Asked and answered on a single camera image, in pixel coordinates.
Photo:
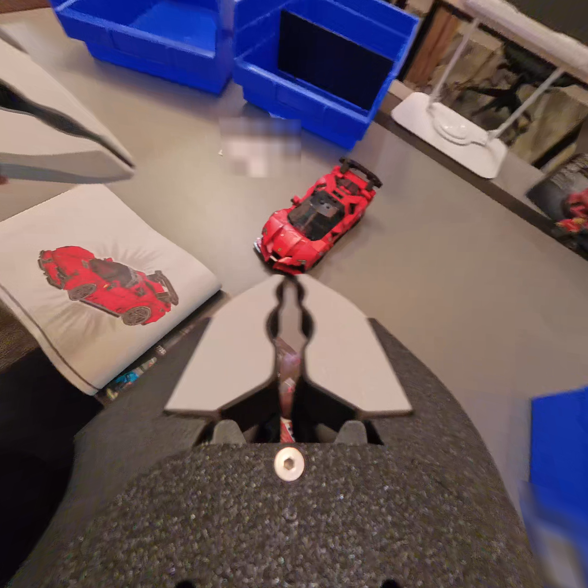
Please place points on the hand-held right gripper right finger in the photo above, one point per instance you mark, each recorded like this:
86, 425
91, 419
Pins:
353, 363

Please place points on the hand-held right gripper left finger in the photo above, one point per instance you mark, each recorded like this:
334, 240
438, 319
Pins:
229, 363

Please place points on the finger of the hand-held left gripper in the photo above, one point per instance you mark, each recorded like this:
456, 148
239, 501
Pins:
55, 87
46, 144

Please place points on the lego instruction booklet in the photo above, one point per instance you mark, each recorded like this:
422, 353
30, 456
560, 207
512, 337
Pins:
138, 239

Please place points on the red lego sports car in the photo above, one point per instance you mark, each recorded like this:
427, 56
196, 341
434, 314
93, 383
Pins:
294, 234

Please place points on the lego set box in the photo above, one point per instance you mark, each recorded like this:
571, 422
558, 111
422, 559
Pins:
574, 211

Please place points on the blue plastic bin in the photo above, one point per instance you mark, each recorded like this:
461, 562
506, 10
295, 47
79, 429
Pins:
160, 50
560, 436

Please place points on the blue bin with black insert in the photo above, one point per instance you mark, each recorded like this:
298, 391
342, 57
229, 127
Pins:
298, 105

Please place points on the white stand with flat base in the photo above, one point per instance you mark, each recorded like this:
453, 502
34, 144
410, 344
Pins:
422, 119

